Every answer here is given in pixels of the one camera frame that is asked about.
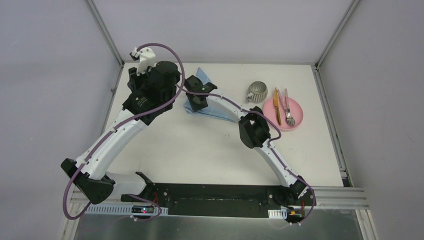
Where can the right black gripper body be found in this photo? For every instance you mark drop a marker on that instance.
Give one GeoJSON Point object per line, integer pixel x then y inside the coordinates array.
{"type": "Point", "coordinates": [196, 105]}

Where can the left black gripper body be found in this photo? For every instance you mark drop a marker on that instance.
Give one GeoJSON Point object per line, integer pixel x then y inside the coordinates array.
{"type": "Point", "coordinates": [133, 79]}

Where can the blue checked cloth napkin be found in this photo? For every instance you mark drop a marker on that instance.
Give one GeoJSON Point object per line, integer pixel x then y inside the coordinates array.
{"type": "Point", "coordinates": [220, 106]}

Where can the grey ribbed mug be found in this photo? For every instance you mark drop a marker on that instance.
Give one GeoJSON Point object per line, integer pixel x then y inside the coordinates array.
{"type": "Point", "coordinates": [256, 92]}

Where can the gold table knife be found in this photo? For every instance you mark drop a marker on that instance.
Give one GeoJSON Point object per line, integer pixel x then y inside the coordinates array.
{"type": "Point", "coordinates": [276, 106]}

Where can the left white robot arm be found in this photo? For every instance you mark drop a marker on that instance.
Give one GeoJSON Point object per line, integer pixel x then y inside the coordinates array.
{"type": "Point", "coordinates": [90, 170]}

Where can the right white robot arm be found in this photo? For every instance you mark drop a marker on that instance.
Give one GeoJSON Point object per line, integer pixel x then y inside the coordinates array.
{"type": "Point", "coordinates": [254, 132]}

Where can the pink plate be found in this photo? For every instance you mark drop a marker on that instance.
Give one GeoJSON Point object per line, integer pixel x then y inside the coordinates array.
{"type": "Point", "coordinates": [296, 112]}

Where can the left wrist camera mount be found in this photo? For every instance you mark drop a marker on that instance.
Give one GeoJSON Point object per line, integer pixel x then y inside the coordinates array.
{"type": "Point", "coordinates": [146, 58]}

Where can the pink handled spoon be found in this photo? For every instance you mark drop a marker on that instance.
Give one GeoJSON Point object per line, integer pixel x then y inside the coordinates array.
{"type": "Point", "coordinates": [289, 118]}

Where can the pink handled fork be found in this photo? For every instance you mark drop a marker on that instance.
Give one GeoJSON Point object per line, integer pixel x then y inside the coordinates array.
{"type": "Point", "coordinates": [282, 98]}

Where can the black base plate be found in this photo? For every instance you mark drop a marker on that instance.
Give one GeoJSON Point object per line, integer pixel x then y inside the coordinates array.
{"type": "Point", "coordinates": [214, 200]}

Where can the aluminium frame rail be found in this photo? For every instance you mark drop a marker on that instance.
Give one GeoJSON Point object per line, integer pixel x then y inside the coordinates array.
{"type": "Point", "coordinates": [339, 213]}

